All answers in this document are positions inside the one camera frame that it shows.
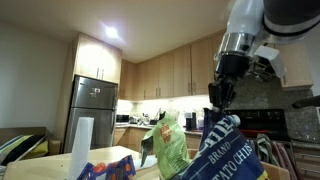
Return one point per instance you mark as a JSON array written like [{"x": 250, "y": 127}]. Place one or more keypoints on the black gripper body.
[{"x": 231, "y": 68}]

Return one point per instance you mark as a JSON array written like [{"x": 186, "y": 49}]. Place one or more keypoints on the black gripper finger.
[
  {"x": 227, "y": 95},
  {"x": 215, "y": 96}
]

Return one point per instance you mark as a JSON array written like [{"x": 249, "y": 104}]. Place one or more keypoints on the blue potato chips bag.
[{"x": 226, "y": 156}]

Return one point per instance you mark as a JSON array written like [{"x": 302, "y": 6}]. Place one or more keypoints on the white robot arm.
[{"x": 246, "y": 16}]

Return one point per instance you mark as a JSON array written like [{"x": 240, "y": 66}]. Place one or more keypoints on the green popcorn bag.
[{"x": 170, "y": 143}]

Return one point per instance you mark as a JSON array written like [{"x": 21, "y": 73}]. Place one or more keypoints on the white teal canister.
[{"x": 235, "y": 120}]

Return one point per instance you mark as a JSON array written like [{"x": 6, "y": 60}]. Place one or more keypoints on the black coffee maker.
[{"x": 190, "y": 121}]

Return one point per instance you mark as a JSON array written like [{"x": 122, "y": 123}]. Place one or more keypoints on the black kitchen stove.
[{"x": 266, "y": 120}]

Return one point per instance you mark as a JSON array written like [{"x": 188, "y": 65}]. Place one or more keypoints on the striped hanging towel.
[{"x": 265, "y": 146}]

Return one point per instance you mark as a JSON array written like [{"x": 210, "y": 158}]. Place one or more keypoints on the black metal stand bar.
[{"x": 308, "y": 101}]

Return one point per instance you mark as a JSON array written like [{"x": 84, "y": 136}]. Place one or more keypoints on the pink hanging towel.
[{"x": 286, "y": 160}]

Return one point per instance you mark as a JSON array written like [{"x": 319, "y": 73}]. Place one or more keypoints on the light wood base cabinet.
[{"x": 133, "y": 136}]

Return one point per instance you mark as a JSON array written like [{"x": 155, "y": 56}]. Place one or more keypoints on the black microwave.
[{"x": 122, "y": 118}]

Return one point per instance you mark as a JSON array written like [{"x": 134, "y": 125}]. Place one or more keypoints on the wooden drawer cabinet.
[{"x": 308, "y": 160}]

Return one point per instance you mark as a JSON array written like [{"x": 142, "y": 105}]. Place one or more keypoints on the white fridge magnet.
[{"x": 97, "y": 90}]

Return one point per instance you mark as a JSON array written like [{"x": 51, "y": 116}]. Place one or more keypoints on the ceiling light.
[{"x": 111, "y": 32}]

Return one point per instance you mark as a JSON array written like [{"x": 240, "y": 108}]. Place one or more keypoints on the stainless steel refrigerator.
[{"x": 93, "y": 110}]

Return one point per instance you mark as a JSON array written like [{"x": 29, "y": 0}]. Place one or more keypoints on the blue orange snack packet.
[{"x": 113, "y": 170}]

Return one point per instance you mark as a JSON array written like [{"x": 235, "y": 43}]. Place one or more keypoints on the white paper towel roll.
[{"x": 81, "y": 146}]

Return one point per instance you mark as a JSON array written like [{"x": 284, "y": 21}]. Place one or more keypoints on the yellow pillow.
[{"x": 40, "y": 150}]

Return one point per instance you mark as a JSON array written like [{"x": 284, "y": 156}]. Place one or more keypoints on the brown sofa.
[{"x": 20, "y": 130}]

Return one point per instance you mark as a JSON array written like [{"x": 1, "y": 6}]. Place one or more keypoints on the striped pillow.
[{"x": 16, "y": 146}]

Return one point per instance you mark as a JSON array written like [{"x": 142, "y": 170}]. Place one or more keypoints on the light wood wall cabinet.
[
  {"x": 173, "y": 73},
  {"x": 218, "y": 50},
  {"x": 296, "y": 66},
  {"x": 96, "y": 60}
]

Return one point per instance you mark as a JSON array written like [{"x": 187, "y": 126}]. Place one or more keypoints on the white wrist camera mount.
[{"x": 271, "y": 58}]

